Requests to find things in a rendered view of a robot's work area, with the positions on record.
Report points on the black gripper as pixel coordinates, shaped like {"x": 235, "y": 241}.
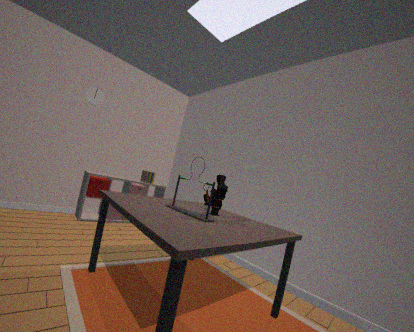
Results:
{"x": 214, "y": 201}

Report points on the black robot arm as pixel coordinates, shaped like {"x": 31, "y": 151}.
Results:
{"x": 221, "y": 191}

